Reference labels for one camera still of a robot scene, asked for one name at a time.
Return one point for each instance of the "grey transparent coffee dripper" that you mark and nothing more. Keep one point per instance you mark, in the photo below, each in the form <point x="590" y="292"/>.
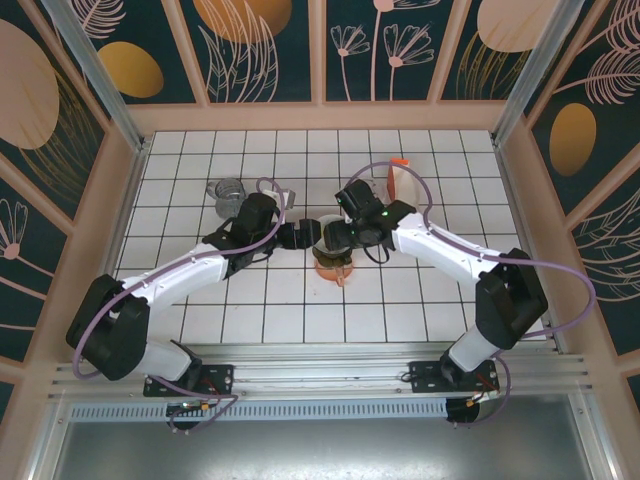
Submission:
<point x="227" y="192"/>

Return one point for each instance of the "orange white filter pack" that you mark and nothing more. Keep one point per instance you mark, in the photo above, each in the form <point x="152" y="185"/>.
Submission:
<point x="400" y="187"/>

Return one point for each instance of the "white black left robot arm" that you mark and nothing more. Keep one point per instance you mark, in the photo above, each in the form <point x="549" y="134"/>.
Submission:
<point x="170" y="280"/>

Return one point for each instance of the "white paper coffee filter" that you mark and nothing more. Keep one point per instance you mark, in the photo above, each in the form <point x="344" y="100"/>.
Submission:
<point x="331" y="218"/>

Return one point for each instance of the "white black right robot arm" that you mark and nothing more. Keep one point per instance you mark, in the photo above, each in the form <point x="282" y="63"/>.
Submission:
<point x="440" y="245"/>

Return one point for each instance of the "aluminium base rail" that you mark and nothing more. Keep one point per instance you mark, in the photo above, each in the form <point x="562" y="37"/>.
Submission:
<point x="320" y="375"/>

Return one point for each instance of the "aluminium frame post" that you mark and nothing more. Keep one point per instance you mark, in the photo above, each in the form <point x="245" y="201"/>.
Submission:
<point x="530" y="75"/>
<point x="100" y="85"/>

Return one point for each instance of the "orange transparent cup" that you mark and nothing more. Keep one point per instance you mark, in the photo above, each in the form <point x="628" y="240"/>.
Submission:
<point x="330" y="272"/>

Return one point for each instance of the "grey metal base sheet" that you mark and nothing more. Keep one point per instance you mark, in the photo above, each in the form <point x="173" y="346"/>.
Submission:
<point x="350" y="450"/>

